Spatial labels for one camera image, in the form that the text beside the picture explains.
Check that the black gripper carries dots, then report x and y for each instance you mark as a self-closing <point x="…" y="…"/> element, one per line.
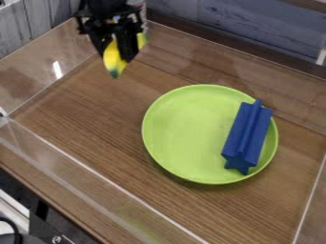
<point x="103" y="10"/>

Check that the yellow toy banana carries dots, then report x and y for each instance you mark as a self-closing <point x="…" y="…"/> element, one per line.
<point x="112" y="61"/>

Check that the green plate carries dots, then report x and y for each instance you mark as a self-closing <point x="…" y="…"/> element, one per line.
<point x="184" y="130"/>

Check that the blue star-shaped block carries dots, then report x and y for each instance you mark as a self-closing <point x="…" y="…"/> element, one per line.
<point x="244" y="140"/>

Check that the clear acrylic tray wall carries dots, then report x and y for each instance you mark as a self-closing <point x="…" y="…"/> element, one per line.
<point x="116" y="215"/>

